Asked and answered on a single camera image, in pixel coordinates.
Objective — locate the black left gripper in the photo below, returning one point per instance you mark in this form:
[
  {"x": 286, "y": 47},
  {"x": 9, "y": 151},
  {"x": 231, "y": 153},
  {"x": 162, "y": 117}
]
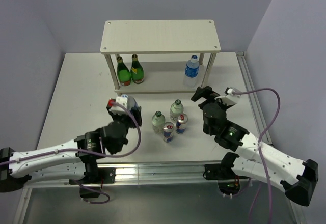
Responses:
[{"x": 127, "y": 116}]

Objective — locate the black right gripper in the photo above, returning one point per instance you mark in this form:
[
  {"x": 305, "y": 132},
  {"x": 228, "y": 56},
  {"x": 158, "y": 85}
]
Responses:
[{"x": 206, "y": 91}]

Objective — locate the blue label water bottle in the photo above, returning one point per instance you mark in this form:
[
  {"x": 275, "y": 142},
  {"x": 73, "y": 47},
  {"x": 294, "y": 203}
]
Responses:
[
  {"x": 191, "y": 71},
  {"x": 132, "y": 104}
]

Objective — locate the clear glass bottle green cap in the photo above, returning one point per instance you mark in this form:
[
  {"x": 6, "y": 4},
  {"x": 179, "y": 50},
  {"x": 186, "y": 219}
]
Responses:
[{"x": 158, "y": 121}]

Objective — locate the red bull can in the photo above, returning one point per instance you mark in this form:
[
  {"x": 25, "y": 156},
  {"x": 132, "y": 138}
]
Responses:
[
  {"x": 168, "y": 131},
  {"x": 181, "y": 123}
]

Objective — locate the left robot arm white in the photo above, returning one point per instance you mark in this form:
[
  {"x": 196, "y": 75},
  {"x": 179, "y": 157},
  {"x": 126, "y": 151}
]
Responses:
[{"x": 73, "y": 160}]

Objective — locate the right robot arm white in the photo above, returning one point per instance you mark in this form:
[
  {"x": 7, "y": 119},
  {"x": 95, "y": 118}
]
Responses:
[{"x": 247, "y": 156}]

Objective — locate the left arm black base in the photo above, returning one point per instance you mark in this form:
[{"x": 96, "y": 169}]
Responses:
[{"x": 91, "y": 188}]

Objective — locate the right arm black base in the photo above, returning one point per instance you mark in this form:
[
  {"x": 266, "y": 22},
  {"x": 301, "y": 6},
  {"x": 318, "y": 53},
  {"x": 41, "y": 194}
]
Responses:
[{"x": 223, "y": 171}]

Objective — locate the white two-tier shelf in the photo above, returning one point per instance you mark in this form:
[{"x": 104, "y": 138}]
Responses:
[{"x": 163, "y": 48}]

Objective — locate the green glass bottle right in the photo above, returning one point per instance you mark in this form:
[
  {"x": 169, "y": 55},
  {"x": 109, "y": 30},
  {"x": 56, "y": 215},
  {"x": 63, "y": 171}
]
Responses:
[{"x": 136, "y": 71}]

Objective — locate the green glass bottle left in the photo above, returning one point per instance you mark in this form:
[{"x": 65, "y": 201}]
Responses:
[{"x": 123, "y": 72}]

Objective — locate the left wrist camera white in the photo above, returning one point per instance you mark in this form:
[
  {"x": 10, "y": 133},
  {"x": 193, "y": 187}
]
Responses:
[{"x": 118, "y": 105}]

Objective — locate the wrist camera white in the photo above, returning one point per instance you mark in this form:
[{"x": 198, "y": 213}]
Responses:
[
  {"x": 230, "y": 98},
  {"x": 118, "y": 105}
]

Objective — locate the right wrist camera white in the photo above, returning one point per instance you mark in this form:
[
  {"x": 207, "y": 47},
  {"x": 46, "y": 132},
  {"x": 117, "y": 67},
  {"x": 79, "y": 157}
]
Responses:
[{"x": 230, "y": 98}]

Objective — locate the aluminium rail frame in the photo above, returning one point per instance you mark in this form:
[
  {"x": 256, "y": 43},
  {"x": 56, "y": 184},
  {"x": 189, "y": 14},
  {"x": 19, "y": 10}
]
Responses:
[{"x": 158, "y": 183}]

